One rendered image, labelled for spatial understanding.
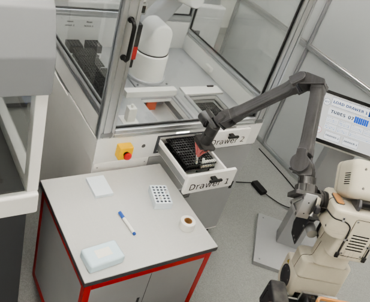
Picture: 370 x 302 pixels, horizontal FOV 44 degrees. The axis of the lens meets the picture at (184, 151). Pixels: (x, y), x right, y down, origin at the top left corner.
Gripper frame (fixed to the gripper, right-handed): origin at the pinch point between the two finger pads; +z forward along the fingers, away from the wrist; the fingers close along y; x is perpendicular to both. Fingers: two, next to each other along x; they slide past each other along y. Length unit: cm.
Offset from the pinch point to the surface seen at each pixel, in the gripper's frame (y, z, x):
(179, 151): 8.8, 6.5, 3.5
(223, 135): 17.5, 6.4, -29.8
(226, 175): -12.1, 3.0, -11.8
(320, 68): 84, 8, -169
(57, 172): 52, 66, 42
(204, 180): -12.4, 4.1, 1.2
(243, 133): 17.7, 6.2, -44.1
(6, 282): -9, 69, 83
